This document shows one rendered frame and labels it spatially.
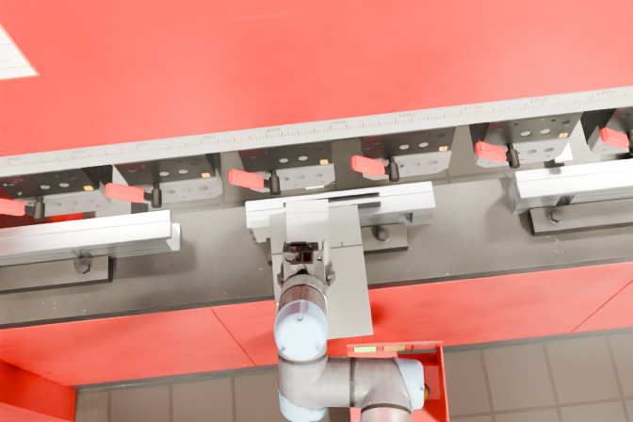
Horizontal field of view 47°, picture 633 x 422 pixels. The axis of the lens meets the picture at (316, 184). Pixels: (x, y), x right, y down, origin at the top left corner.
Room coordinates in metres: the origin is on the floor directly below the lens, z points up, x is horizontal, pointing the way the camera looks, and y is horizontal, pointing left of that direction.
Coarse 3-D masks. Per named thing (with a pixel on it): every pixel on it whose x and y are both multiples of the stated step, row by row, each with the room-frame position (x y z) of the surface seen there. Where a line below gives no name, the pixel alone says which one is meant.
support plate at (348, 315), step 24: (336, 216) 0.53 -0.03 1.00; (336, 240) 0.48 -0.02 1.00; (360, 240) 0.47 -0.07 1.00; (336, 264) 0.43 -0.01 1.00; (360, 264) 0.43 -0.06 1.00; (336, 288) 0.38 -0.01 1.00; (360, 288) 0.38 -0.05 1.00; (336, 312) 0.34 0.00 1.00; (360, 312) 0.33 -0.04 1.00; (336, 336) 0.29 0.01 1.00
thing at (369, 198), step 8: (336, 192) 0.58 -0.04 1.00; (344, 192) 0.58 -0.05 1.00; (352, 192) 0.58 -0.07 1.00; (360, 192) 0.58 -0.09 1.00; (368, 192) 0.57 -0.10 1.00; (376, 192) 0.57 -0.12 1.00; (288, 200) 0.58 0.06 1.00; (296, 200) 0.58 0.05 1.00; (304, 200) 0.58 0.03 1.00; (328, 200) 0.57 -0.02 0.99; (336, 200) 0.57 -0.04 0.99; (344, 200) 0.57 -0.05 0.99; (352, 200) 0.57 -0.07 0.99; (360, 200) 0.56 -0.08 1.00; (368, 200) 0.56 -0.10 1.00; (376, 200) 0.55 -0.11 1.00; (360, 208) 0.55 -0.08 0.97
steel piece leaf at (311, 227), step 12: (288, 216) 0.55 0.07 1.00; (300, 216) 0.54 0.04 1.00; (312, 216) 0.54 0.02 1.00; (324, 216) 0.54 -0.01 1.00; (288, 228) 0.52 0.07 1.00; (300, 228) 0.52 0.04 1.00; (312, 228) 0.51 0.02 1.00; (324, 228) 0.51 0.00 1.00; (288, 240) 0.50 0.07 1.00; (300, 240) 0.49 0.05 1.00; (312, 240) 0.49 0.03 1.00
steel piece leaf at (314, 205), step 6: (288, 204) 0.57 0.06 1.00; (294, 204) 0.57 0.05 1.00; (300, 204) 0.57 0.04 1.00; (306, 204) 0.57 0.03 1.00; (312, 204) 0.56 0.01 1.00; (318, 204) 0.56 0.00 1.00; (324, 204) 0.56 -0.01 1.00; (288, 210) 0.56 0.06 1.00; (294, 210) 0.56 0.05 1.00; (300, 210) 0.56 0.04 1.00; (306, 210) 0.55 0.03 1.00; (312, 210) 0.55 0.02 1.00; (318, 210) 0.55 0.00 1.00; (324, 210) 0.55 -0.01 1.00
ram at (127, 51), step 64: (0, 0) 0.55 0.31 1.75; (64, 0) 0.54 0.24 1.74; (128, 0) 0.54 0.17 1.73; (192, 0) 0.54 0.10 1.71; (256, 0) 0.53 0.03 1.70; (320, 0) 0.53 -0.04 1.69; (384, 0) 0.53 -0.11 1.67; (448, 0) 0.52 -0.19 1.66; (512, 0) 0.52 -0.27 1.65; (576, 0) 0.51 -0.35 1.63; (64, 64) 0.55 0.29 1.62; (128, 64) 0.54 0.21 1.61; (192, 64) 0.54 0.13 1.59; (256, 64) 0.53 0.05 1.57; (320, 64) 0.53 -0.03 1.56; (384, 64) 0.53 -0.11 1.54; (448, 64) 0.52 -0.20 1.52; (512, 64) 0.52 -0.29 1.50; (576, 64) 0.51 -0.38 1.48; (0, 128) 0.55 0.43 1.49; (64, 128) 0.55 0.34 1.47; (128, 128) 0.54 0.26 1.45; (192, 128) 0.54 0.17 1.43; (256, 128) 0.54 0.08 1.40; (384, 128) 0.53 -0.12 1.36
